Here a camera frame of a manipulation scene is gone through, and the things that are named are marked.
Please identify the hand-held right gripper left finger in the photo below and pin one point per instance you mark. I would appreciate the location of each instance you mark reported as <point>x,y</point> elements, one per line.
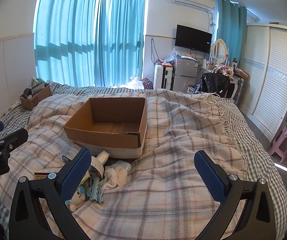
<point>76,175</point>

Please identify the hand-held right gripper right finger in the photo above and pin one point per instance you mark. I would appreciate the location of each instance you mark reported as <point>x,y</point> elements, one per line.
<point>211,177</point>

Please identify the round cotton swab container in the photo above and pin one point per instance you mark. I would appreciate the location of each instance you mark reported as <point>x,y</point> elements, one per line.
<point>96,167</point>

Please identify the white plush toy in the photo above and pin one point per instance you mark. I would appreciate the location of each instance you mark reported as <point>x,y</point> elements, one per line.
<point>76,199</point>

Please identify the white cloth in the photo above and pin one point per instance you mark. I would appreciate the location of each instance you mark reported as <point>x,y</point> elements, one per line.
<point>116,177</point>

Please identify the light blue soap case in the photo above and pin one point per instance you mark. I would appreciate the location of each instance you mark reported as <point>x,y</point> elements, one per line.
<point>123,165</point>

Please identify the large cardboard box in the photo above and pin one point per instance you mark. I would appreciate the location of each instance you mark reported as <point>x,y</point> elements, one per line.
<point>113,120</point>

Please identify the grey-blue plastic clips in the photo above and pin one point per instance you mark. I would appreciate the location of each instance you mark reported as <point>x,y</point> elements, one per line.
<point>96,192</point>

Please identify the small cardboard box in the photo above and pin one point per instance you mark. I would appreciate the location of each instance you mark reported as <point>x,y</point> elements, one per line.
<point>34,97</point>

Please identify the checked bed sheet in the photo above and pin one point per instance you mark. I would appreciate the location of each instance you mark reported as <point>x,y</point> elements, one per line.
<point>266,180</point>

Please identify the white green carton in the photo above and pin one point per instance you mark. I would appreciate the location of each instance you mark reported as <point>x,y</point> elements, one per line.
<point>38,82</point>

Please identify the pink plastic stool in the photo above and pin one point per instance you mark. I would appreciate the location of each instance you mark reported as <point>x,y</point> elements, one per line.
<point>282,142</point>

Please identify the wooden chair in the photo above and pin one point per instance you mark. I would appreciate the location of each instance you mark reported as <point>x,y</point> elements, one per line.
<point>193,88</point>

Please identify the black jacket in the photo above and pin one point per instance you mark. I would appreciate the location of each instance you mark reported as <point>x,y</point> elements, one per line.
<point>213,85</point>

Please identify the silver small fridge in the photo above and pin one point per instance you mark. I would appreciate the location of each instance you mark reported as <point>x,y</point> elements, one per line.
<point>184,73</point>

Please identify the floral cloth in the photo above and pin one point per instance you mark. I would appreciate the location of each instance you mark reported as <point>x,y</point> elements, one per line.
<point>222,70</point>

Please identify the white suitcase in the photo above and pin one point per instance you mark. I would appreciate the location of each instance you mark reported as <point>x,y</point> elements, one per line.
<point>163,77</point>

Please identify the white louvred wardrobe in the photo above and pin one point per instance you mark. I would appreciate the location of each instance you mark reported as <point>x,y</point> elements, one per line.
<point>268,80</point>

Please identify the dark patterned bag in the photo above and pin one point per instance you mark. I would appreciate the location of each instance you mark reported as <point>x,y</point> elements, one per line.
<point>147,83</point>

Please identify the wide teal curtain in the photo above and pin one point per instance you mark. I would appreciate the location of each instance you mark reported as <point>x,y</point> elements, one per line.
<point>66,35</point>

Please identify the oval white mirror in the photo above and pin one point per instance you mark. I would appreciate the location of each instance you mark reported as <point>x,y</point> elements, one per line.
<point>219,51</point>

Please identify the clear plastic bag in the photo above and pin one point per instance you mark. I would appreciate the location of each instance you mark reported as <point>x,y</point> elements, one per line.
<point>172,56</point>

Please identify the narrow teal window curtain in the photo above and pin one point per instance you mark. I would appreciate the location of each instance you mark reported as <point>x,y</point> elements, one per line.
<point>119,35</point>

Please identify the teal curtain beside wardrobe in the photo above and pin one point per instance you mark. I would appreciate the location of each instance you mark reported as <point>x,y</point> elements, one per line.
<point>231,27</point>

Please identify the white air conditioner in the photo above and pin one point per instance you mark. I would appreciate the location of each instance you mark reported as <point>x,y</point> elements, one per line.
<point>193,0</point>

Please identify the black wall television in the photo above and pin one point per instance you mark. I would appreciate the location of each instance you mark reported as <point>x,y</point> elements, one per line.
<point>193,38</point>

